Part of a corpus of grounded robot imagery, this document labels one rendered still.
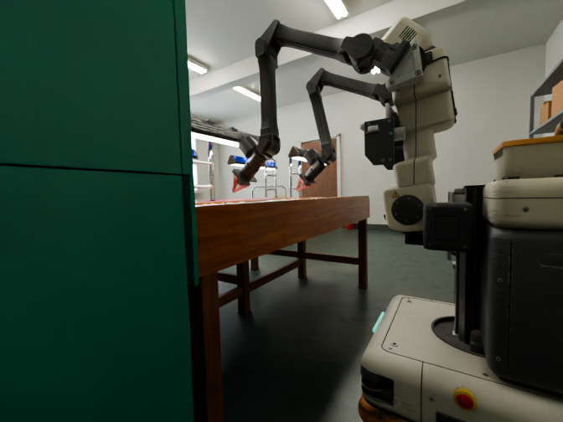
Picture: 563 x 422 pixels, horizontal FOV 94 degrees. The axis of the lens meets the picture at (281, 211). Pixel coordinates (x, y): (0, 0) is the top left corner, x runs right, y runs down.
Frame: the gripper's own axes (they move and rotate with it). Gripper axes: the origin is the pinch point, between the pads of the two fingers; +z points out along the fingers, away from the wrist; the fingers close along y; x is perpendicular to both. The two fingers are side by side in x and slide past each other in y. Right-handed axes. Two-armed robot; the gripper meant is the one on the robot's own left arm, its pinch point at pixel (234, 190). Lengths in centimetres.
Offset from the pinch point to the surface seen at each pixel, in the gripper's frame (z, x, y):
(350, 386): 22, 89, -18
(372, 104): -73, -174, -489
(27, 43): -33, 2, 68
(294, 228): -5.1, 26.5, -13.0
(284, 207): -11.3, 19.6, -5.4
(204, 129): -10.7, -24.0, 7.1
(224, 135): -10.5, -23.5, -3.5
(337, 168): 68, -129, -482
